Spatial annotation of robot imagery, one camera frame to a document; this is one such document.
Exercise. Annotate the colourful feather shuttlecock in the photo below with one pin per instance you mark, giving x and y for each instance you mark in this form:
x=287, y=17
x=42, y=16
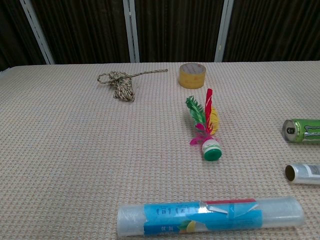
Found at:
x=211, y=150

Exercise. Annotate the yellow packing tape roll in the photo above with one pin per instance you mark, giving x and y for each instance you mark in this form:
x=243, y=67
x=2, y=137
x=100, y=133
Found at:
x=191, y=80

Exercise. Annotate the dark curtain panel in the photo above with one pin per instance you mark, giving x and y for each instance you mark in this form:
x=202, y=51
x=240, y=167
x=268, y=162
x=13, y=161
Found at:
x=85, y=30
x=177, y=30
x=12, y=32
x=275, y=30

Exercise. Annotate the blue-labelled plastic bag roll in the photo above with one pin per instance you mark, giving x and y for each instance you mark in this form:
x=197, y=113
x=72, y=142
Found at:
x=175, y=220

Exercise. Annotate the beige woven tablecloth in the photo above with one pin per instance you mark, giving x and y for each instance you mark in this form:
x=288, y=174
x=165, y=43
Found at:
x=62, y=150

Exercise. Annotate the green drink can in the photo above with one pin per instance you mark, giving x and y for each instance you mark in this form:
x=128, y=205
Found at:
x=300, y=130

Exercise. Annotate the silver cling film roll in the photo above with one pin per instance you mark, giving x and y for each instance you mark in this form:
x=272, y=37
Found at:
x=305, y=173

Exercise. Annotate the grey metal frame post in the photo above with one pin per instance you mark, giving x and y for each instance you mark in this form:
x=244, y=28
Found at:
x=131, y=32
x=37, y=31
x=223, y=32

